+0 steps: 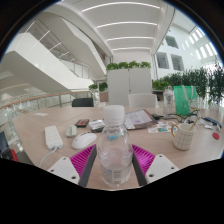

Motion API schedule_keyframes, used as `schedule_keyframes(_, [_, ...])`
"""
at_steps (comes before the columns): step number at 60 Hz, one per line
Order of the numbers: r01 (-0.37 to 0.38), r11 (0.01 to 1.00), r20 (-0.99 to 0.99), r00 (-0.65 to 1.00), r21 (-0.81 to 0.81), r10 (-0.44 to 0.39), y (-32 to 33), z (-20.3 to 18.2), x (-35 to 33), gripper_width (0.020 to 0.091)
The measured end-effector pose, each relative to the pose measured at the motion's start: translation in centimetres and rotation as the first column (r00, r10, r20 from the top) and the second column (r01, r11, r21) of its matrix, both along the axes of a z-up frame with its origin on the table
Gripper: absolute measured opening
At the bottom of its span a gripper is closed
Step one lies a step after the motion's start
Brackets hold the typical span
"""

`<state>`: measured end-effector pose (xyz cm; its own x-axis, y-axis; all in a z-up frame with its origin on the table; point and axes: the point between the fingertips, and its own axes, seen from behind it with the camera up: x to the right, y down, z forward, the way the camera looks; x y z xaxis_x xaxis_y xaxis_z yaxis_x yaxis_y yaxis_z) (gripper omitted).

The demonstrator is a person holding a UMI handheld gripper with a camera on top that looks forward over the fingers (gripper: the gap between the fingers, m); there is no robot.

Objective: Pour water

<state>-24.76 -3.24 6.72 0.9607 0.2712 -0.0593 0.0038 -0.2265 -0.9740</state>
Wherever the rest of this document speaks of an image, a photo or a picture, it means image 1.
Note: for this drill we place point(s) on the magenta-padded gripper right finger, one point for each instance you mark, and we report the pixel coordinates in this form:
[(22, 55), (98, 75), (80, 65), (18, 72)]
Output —
[(145, 160)]

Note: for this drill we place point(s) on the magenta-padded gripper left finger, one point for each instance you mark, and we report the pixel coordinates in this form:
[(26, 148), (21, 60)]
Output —
[(81, 160)]

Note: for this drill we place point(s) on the clear plastic water bottle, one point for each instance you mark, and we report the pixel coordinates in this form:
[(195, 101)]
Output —
[(114, 150)]

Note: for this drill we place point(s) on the white computer mouse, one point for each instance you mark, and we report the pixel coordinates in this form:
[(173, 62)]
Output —
[(83, 140)]

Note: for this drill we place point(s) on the small white device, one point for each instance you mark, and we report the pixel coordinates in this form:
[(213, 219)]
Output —
[(71, 131)]

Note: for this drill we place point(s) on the white power strip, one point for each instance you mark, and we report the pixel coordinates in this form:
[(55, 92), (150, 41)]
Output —
[(53, 136)]

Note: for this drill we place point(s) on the colourful sticker sheet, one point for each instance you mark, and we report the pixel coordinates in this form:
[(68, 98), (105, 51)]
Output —
[(161, 127)]

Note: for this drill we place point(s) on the small black case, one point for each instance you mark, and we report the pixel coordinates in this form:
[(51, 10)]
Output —
[(82, 122)]

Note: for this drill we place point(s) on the silver foil packet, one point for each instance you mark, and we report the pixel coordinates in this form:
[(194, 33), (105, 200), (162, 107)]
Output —
[(96, 125)]

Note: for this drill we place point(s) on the brown clipboard with papers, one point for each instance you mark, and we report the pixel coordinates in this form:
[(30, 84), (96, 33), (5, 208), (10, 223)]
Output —
[(140, 118)]

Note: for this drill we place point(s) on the white grid-pattern mug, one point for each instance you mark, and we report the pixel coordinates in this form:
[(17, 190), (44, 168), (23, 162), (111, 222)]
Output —
[(183, 136)]

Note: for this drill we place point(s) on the black charger block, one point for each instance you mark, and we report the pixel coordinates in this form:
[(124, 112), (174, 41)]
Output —
[(156, 116)]

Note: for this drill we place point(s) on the white chair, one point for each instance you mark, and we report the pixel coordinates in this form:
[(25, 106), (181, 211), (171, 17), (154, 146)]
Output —
[(142, 100)]

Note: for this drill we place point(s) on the tall clear drink bottle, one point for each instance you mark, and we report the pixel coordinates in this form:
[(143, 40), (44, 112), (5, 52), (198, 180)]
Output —
[(169, 100)]

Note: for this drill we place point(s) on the red and black chair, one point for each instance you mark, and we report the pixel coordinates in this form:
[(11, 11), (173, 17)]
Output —
[(10, 155)]

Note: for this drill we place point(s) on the green tote bag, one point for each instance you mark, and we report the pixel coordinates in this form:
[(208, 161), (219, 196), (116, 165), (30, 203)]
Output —
[(185, 100)]

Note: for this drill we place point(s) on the small planter with greenery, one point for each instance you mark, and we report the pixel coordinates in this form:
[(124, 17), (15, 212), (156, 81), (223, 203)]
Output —
[(99, 88)]

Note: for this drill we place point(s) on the white cabinet with plants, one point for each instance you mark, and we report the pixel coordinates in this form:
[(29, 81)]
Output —
[(130, 83)]

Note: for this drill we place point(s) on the row of green plants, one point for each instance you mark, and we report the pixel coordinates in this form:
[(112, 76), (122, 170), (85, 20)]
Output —
[(196, 78)]

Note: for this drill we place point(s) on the ceiling light strips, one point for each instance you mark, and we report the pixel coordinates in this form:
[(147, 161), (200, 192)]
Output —
[(130, 24)]

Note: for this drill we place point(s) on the glass railing with wood rail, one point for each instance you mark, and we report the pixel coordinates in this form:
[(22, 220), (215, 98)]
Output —
[(33, 103)]

